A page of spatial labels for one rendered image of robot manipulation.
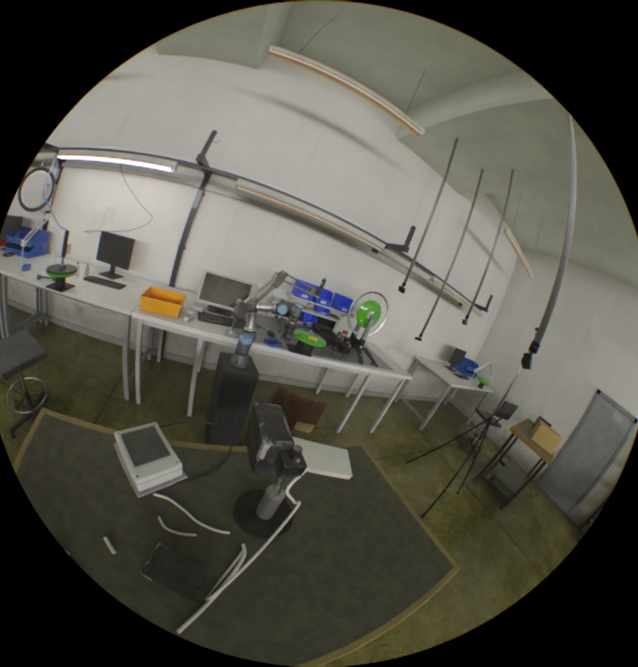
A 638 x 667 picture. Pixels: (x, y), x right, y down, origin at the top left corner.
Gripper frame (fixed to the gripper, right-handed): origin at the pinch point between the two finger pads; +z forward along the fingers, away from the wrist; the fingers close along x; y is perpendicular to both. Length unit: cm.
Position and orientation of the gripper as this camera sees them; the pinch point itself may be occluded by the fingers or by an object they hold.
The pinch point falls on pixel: (279, 346)
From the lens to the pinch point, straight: 161.5
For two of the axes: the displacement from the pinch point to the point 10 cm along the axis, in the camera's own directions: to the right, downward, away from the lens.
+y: 8.1, 1.7, 5.7
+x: -4.6, -4.3, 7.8
